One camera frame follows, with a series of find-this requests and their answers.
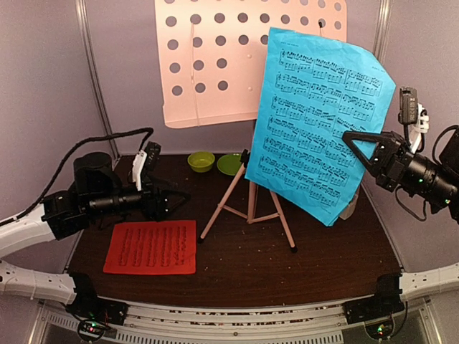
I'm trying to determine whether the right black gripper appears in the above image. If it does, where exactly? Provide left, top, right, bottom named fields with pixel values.
left=340, top=130, right=458, bottom=209

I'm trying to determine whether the red sheet music paper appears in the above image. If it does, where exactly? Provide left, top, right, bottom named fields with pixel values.
left=103, top=220, right=197, bottom=276

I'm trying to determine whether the blue sheet music paper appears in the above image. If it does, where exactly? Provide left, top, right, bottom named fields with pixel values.
left=246, top=28, right=395, bottom=226

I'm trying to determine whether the pink music stand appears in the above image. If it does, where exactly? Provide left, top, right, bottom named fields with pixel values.
left=153, top=0, right=351, bottom=254

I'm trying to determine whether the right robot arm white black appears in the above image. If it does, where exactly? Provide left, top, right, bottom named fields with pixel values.
left=342, top=125, right=458, bottom=317

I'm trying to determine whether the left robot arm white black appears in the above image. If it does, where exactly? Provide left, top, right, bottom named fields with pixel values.
left=1, top=152, right=191, bottom=318

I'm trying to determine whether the lime green bowl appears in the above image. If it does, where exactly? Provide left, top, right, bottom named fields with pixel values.
left=187, top=151, right=215, bottom=173

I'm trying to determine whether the green plate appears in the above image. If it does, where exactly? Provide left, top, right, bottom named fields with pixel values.
left=217, top=153, right=245, bottom=176

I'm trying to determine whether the white metronome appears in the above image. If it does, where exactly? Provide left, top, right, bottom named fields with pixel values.
left=339, top=188, right=360, bottom=220

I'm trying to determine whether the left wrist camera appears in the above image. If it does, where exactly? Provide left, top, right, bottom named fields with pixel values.
left=131, top=141, right=161, bottom=191

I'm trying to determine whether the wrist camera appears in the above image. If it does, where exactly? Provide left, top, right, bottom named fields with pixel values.
left=398, top=87, right=430, bottom=153
left=131, top=141, right=161, bottom=191

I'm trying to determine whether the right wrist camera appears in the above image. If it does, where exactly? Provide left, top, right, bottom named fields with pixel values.
left=398, top=87, right=430, bottom=153

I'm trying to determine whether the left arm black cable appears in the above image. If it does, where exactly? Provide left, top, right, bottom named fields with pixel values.
left=0, top=127, right=155, bottom=225

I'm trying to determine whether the right aluminium frame post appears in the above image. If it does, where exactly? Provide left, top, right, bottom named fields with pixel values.
left=346, top=0, right=392, bottom=161

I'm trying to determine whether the aluminium frame post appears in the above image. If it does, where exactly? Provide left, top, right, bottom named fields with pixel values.
left=74, top=0, right=121, bottom=161
left=346, top=0, right=392, bottom=161

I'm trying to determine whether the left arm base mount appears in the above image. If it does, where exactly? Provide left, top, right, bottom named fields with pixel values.
left=65, top=289, right=128, bottom=325

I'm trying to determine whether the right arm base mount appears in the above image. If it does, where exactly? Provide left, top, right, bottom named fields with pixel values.
left=343, top=274, right=405, bottom=325

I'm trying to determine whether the aluminium front rail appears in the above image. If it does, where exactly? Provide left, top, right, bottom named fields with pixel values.
left=28, top=282, right=442, bottom=344

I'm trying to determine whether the left aluminium frame post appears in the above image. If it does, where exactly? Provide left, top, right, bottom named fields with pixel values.
left=74, top=0, right=121, bottom=161

